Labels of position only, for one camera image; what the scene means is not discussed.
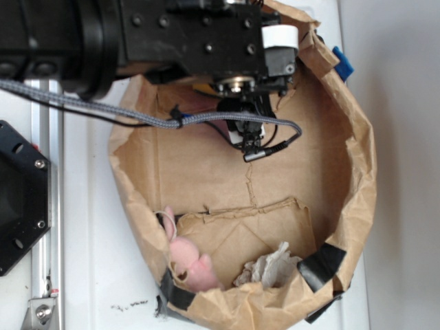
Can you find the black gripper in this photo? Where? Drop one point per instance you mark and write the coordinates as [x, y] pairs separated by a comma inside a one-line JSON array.
[[212, 42]]

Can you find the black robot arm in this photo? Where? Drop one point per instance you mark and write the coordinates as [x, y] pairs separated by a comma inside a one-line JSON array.
[[76, 43]]

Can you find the yellow green sponge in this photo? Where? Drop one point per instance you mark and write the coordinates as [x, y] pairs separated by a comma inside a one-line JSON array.
[[205, 90]]

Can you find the blue tape strip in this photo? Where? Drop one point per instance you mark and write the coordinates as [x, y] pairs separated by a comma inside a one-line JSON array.
[[344, 68]]

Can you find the aluminium rail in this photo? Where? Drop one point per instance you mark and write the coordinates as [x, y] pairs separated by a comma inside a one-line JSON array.
[[46, 306]]

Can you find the brown paper bag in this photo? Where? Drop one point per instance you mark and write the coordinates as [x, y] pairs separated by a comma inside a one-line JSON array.
[[318, 195]]

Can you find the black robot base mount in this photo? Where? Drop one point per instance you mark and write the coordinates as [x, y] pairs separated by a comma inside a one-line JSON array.
[[25, 191]]

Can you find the pink plush toy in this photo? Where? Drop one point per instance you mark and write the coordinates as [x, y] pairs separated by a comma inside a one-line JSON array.
[[194, 269]]

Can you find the crumpled white paper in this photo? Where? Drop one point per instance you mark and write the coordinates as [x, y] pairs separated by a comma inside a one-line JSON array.
[[271, 270]]

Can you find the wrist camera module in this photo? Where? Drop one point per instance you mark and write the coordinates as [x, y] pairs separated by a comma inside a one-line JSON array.
[[244, 135]]

